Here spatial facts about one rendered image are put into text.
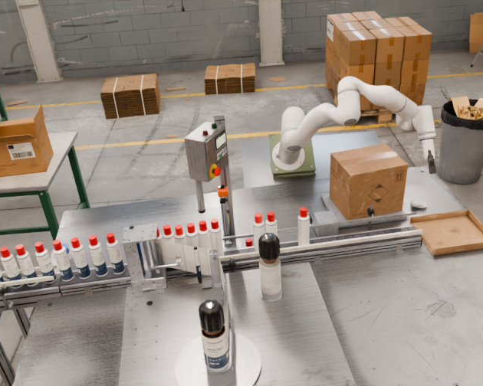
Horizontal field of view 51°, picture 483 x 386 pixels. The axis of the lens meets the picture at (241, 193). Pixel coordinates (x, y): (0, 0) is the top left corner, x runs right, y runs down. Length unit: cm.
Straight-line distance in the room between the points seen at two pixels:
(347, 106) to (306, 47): 531
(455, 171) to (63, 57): 552
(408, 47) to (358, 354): 397
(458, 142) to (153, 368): 326
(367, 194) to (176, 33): 537
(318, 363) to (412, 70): 412
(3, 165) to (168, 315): 188
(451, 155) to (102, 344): 331
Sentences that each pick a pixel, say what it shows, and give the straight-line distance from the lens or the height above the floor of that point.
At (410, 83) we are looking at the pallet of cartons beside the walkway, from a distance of 564.
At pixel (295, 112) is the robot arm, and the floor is 130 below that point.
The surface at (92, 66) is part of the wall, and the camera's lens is 785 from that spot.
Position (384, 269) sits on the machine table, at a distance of 237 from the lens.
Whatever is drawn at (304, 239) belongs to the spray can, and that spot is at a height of 94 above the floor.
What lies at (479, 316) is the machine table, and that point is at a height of 83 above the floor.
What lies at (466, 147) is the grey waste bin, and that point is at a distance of 451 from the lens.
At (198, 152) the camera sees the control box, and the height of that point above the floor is 142.
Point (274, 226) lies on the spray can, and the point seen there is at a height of 103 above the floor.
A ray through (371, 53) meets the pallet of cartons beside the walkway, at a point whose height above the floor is 75.
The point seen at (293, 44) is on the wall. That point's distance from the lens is 759.
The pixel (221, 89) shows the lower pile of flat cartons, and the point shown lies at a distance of 657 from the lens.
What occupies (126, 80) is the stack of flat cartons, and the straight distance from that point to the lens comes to 649.
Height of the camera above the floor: 236
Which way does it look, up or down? 32 degrees down
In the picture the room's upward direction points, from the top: 4 degrees counter-clockwise
